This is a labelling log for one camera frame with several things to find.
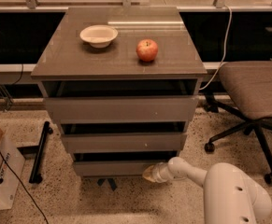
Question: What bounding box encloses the grey drawer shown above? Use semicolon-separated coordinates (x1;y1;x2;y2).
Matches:
62;121;187;153
73;151;179;177
43;80;200;124

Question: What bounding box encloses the white cable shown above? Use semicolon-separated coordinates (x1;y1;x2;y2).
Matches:
198;5;233;91

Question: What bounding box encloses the grey top drawer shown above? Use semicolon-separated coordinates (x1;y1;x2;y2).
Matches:
43;80;200;124

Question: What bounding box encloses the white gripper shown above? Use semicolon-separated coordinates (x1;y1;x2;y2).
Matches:
142;162;173;183

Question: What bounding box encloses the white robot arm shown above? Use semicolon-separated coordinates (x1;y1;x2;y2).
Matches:
142;157;272;224

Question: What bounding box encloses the red apple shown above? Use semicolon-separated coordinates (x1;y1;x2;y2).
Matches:
136;39;158;62

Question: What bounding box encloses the white cardboard box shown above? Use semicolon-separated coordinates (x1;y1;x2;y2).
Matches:
0;135;25;210

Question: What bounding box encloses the grey bottom drawer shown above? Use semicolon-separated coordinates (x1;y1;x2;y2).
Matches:
73;151;179;177

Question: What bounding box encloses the black cable on floor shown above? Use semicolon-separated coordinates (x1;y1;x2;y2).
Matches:
0;124;50;224

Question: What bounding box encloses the grey office chair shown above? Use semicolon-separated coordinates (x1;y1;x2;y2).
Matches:
201;61;272;185

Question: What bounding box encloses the grey drawer cabinet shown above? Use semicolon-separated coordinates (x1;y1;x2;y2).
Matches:
31;6;208;191

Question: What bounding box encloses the grey middle drawer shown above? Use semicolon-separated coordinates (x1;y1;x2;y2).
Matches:
62;121;187;153

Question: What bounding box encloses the white paper bowl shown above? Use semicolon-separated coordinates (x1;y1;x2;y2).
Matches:
79;25;118;49

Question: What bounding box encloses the black bar on floor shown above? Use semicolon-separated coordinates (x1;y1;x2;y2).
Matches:
29;121;53;184

